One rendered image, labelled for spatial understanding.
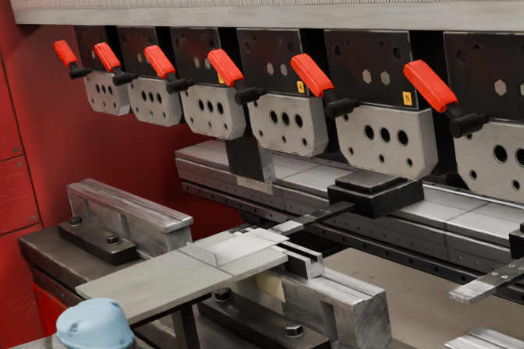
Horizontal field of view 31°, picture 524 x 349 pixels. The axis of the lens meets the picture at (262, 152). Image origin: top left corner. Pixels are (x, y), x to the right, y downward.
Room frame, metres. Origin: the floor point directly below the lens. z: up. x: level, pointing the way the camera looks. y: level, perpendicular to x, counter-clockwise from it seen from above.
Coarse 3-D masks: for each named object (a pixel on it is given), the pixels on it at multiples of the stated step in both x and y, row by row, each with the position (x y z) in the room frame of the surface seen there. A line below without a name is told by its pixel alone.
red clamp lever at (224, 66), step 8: (208, 56) 1.26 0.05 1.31; (216, 56) 1.24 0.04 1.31; (224, 56) 1.25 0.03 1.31; (216, 64) 1.24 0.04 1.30; (224, 64) 1.24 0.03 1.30; (232, 64) 1.24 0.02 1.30; (224, 72) 1.23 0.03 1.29; (232, 72) 1.22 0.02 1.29; (240, 72) 1.23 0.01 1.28; (224, 80) 1.23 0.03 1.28; (232, 80) 1.22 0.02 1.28; (240, 80) 1.22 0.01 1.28; (240, 88) 1.21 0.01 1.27; (256, 88) 1.21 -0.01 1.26; (240, 96) 1.19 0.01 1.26; (248, 96) 1.20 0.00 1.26; (256, 96) 1.20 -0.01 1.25; (240, 104) 1.20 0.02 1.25
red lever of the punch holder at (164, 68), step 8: (152, 48) 1.42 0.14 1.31; (152, 56) 1.41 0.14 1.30; (160, 56) 1.41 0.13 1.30; (152, 64) 1.41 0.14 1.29; (160, 64) 1.40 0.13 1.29; (168, 64) 1.40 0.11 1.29; (160, 72) 1.39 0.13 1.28; (168, 72) 1.39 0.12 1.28; (168, 80) 1.39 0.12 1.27; (176, 80) 1.38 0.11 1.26; (184, 80) 1.38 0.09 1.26; (192, 80) 1.39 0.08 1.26; (168, 88) 1.37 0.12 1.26; (176, 88) 1.37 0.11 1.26; (184, 88) 1.37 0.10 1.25
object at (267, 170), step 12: (228, 144) 1.40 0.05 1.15; (240, 144) 1.36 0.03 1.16; (252, 144) 1.34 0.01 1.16; (228, 156) 1.40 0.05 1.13; (240, 156) 1.37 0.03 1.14; (252, 156) 1.34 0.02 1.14; (264, 156) 1.32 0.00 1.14; (240, 168) 1.38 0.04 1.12; (252, 168) 1.35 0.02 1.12; (264, 168) 1.32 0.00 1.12; (240, 180) 1.40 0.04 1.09; (252, 180) 1.37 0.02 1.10; (264, 180) 1.32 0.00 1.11; (264, 192) 1.34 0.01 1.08
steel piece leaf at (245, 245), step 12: (228, 240) 1.38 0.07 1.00; (240, 240) 1.38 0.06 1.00; (252, 240) 1.37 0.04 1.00; (264, 240) 1.36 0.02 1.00; (192, 252) 1.34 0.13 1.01; (204, 252) 1.31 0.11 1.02; (216, 252) 1.34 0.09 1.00; (228, 252) 1.33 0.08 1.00; (240, 252) 1.32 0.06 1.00; (252, 252) 1.31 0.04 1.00; (216, 264) 1.28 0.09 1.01
